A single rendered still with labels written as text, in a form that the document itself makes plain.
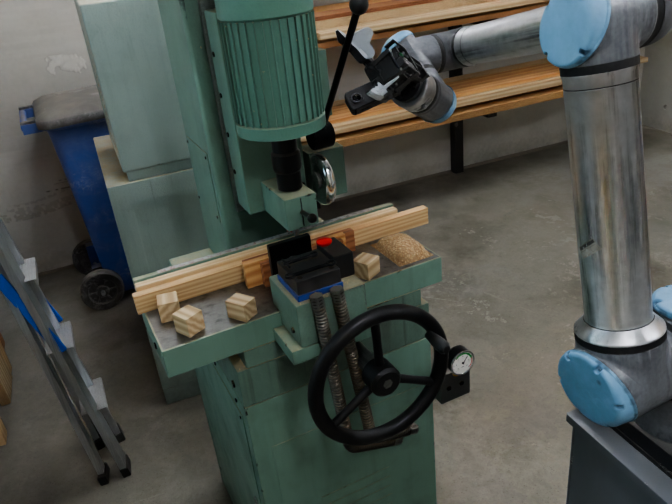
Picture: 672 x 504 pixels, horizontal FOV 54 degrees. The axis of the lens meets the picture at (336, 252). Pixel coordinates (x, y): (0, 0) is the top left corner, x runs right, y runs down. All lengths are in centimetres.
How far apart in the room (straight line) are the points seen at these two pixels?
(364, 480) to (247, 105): 90
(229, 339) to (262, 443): 27
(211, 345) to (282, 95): 48
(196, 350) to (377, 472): 59
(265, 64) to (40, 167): 257
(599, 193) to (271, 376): 69
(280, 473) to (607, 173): 90
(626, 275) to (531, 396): 134
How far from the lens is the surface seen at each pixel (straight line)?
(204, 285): 136
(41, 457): 258
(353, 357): 123
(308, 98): 124
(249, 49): 121
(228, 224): 154
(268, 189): 138
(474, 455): 222
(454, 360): 147
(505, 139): 456
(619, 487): 154
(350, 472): 158
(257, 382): 132
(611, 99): 108
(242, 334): 125
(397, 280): 136
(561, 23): 108
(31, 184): 369
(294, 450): 146
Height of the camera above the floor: 156
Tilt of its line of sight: 27 degrees down
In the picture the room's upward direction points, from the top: 6 degrees counter-clockwise
